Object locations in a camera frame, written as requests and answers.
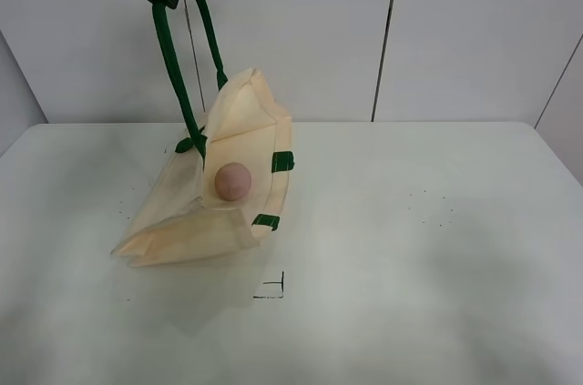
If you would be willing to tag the cream linen bag green handles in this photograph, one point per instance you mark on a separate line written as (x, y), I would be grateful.
(183, 219)

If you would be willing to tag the pink peach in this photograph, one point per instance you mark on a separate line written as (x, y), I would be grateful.
(232, 182)

